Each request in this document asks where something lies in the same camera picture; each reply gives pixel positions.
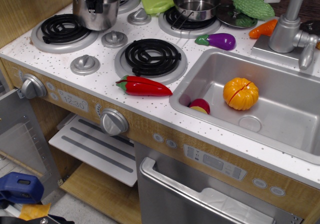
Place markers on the back right black burner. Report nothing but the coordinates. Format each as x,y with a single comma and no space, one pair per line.
175,17

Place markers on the orange toy pumpkin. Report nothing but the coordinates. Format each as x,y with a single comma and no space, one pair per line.
240,94

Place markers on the green toy bitter gourd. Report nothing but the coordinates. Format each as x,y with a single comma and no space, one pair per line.
256,9

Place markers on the open silver oven door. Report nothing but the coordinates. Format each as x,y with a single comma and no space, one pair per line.
23,147

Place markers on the middle stovetop silver knob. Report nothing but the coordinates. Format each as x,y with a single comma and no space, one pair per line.
114,39

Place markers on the blue clamp device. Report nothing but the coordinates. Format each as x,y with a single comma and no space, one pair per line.
20,188

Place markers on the front centre black burner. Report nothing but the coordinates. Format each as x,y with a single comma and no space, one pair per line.
152,57

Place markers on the oven clock display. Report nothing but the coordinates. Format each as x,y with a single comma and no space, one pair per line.
74,100

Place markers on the back stovetop silver knob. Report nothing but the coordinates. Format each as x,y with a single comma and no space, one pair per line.
139,18

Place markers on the black gripper finger outside pot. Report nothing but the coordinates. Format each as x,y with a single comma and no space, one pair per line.
94,6

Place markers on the left front panel knob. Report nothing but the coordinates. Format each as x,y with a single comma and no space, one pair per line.
32,87

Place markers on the dishwasher control display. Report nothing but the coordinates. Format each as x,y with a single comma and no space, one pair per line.
214,162

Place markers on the white oven rack shelf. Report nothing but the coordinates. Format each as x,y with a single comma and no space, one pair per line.
85,141

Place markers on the front left black burner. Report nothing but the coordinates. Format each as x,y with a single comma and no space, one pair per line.
63,28

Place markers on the panel knob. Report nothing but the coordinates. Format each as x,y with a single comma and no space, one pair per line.
112,122
32,87

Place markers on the red yellow toy apple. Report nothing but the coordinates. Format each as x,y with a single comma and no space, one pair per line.
200,105

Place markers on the tall steel stock pot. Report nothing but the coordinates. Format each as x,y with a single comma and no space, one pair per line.
99,21

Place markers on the steel pot lid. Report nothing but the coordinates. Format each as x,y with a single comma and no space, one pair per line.
229,15

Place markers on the red toy chili pepper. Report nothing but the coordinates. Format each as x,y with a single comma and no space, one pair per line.
140,86

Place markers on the silver toy faucet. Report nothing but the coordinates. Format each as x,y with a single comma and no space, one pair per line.
288,44

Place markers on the stovetop silver knob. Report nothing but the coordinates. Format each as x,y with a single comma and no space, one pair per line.
85,65
114,39
139,18

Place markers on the orange toy carrot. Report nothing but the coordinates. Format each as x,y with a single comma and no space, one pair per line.
265,29

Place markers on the silver dishwasher door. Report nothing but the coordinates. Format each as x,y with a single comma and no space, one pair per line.
171,192

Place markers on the silver sink basin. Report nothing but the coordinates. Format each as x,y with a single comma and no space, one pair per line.
286,116

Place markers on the front stovetop silver knob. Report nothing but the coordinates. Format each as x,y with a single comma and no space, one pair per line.
85,65

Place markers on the yellow cloth piece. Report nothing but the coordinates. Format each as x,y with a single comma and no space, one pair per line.
33,211

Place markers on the purple toy eggplant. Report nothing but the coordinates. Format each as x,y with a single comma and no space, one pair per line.
224,41

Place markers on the small steel saucepan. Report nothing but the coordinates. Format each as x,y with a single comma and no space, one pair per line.
194,11

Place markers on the right front panel knob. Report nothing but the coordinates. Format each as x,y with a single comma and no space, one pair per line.
112,122

